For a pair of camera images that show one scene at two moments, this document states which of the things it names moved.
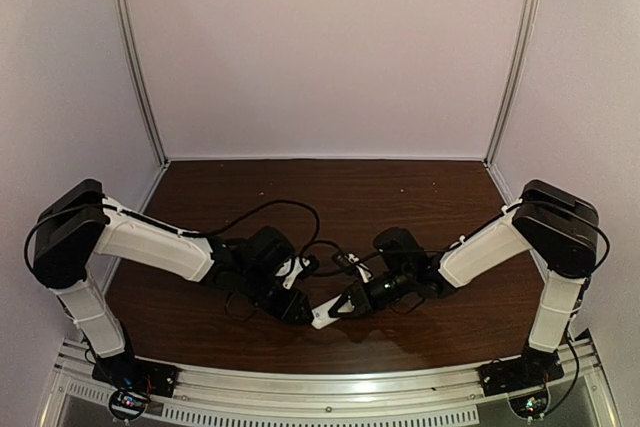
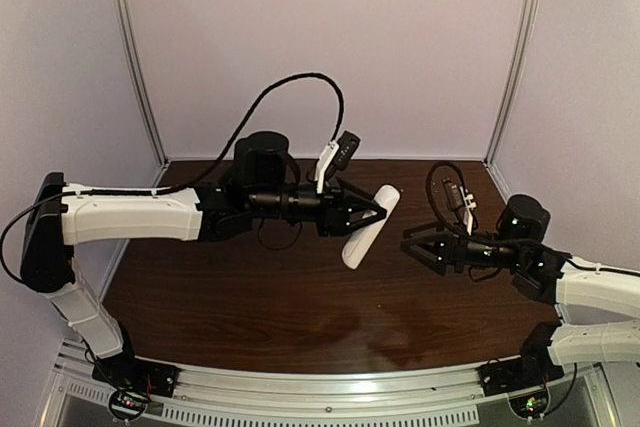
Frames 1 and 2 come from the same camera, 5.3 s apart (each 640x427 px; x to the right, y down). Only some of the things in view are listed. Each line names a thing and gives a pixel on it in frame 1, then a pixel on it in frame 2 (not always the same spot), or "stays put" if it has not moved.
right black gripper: x=358 y=297 to x=451 y=250
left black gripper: x=282 y=300 to x=329 y=212
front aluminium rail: x=428 y=397 stays put
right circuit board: x=531 y=405 stays put
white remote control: x=321 y=316 to x=365 y=238
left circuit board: x=128 y=404 stays put
